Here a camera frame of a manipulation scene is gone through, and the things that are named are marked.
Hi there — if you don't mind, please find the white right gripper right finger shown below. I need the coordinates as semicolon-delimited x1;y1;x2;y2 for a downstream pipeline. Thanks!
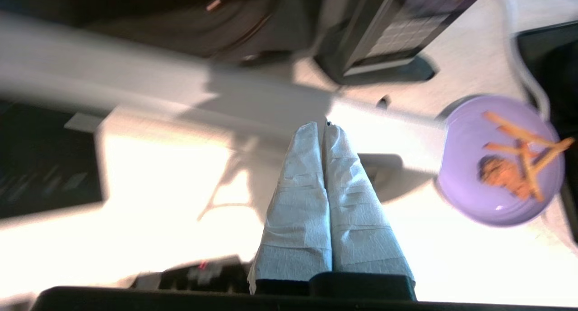
311;124;417;301

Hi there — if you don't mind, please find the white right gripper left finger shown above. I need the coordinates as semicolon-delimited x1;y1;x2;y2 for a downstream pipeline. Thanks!
247;121;333;296

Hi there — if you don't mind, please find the purple plate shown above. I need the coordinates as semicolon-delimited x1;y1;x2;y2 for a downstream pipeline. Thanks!
434;94;566;227

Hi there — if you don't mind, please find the fried chicken piece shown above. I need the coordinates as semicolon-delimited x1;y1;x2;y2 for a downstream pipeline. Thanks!
479;155;533;199

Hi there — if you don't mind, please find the short french fry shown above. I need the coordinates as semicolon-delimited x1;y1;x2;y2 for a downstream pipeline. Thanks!
484;143;540;158

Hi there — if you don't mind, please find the long french fry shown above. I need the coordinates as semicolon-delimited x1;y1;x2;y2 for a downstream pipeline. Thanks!
483;111;554;148

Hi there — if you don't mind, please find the black induction cooktop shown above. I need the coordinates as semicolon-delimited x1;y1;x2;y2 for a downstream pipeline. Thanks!
0;101;107;219

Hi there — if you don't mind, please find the white power cable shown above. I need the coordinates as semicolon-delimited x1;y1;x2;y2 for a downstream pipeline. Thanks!
503;0;551;117

